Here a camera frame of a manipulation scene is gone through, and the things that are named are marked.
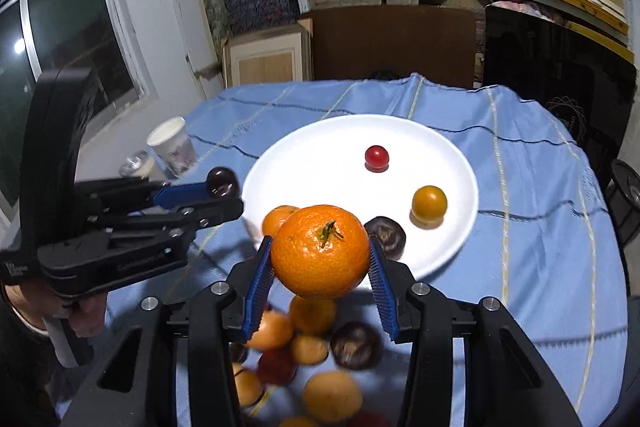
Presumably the white framed window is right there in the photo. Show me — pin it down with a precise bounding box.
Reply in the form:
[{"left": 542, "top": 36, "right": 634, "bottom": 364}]
[{"left": 0, "top": 0, "right": 151, "bottom": 218}]

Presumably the light wooden cabinet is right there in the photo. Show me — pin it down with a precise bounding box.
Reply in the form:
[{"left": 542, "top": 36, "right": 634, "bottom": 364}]
[{"left": 221, "top": 18, "right": 314, "bottom": 88}]

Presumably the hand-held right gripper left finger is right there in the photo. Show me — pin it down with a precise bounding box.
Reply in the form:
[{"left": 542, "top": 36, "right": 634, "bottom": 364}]
[{"left": 60, "top": 234, "right": 276, "bottom": 427}]

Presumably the dark purple plum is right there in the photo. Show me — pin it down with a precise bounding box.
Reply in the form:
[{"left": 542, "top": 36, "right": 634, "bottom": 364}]
[
  {"left": 330, "top": 321, "right": 383, "bottom": 370},
  {"left": 363, "top": 216, "right": 407, "bottom": 257}
]

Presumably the brown board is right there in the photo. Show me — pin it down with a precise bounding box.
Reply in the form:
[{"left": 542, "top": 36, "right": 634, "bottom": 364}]
[{"left": 310, "top": 5, "right": 479, "bottom": 90}]

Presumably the red cherry tomato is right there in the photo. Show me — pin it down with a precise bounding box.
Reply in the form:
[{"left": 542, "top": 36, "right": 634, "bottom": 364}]
[
  {"left": 256, "top": 347, "right": 298, "bottom": 385},
  {"left": 345, "top": 412, "right": 391, "bottom": 427},
  {"left": 364, "top": 145, "right": 390, "bottom": 172}
]

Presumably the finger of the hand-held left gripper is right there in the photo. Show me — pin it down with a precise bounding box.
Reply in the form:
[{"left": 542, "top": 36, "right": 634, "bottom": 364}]
[
  {"left": 75, "top": 177, "right": 216, "bottom": 214},
  {"left": 87, "top": 198, "right": 245, "bottom": 239}
]

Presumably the orange cherry tomato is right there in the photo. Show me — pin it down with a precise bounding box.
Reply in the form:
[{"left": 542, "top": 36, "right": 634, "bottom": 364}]
[{"left": 411, "top": 185, "right": 448, "bottom": 224}]

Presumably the metal can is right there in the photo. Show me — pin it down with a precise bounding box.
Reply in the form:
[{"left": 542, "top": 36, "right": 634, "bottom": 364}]
[{"left": 119, "top": 150, "right": 156, "bottom": 180}]

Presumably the blue striped tablecloth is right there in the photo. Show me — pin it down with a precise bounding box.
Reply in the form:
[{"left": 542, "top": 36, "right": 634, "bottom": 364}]
[{"left": 47, "top": 74, "right": 630, "bottom": 427}]

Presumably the person's left hand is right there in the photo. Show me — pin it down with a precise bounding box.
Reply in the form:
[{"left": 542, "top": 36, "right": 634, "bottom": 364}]
[{"left": 2, "top": 284, "right": 107, "bottom": 339}]

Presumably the white paper cup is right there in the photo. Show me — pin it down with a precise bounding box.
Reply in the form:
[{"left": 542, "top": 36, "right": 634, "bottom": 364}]
[{"left": 146, "top": 117, "right": 198, "bottom": 178}]

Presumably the large tangerine with stem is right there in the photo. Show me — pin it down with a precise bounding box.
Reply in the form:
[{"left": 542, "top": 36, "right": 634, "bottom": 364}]
[{"left": 270, "top": 204, "right": 372, "bottom": 300}]

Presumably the person's left forearm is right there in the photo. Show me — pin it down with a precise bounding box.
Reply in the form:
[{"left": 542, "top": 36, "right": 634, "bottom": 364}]
[{"left": 0, "top": 302, "right": 63, "bottom": 427}]

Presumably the white round plate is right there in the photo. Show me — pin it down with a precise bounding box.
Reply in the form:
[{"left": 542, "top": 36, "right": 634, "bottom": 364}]
[{"left": 241, "top": 113, "right": 480, "bottom": 282}]

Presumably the black stool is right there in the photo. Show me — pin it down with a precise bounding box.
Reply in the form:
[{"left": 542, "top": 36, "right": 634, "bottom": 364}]
[{"left": 606, "top": 159, "right": 640, "bottom": 249}]

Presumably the black glossy panel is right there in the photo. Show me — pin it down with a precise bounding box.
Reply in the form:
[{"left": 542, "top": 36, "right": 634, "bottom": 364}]
[{"left": 481, "top": 4, "right": 639, "bottom": 175}]

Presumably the small tangerine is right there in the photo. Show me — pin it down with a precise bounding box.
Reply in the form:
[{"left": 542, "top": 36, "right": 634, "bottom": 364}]
[{"left": 261, "top": 205, "right": 301, "bottom": 240}]

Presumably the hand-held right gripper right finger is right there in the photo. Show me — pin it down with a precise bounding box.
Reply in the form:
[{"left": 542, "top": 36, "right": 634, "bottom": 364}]
[{"left": 367, "top": 234, "right": 583, "bottom": 427}]

